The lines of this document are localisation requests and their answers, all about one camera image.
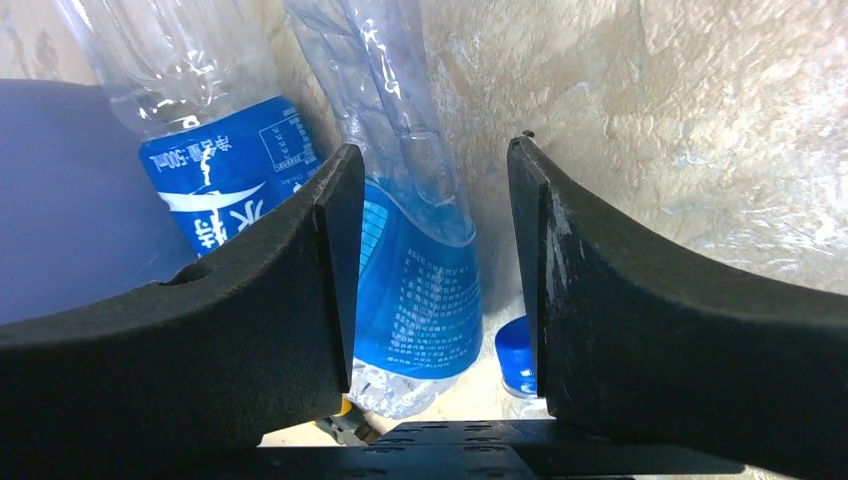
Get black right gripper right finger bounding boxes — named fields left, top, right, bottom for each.
left=507, top=132, right=847, bottom=479

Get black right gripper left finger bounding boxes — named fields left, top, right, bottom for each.
left=1, top=145, right=364, bottom=479

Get small clear bottle blue cap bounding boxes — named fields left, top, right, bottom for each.
left=494, top=316, right=537, bottom=399

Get blue plastic bin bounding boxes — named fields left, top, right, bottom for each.
left=1, top=79, right=196, bottom=324

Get crushed blue label bottle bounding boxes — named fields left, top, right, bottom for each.
left=285, top=1, right=483, bottom=419

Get clear bottle white cap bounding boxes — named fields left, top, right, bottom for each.
left=56, top=1, right=321, bottom=256

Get yellow handled pliers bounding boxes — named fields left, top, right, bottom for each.
left=313, top=397, right=381, bottom=447

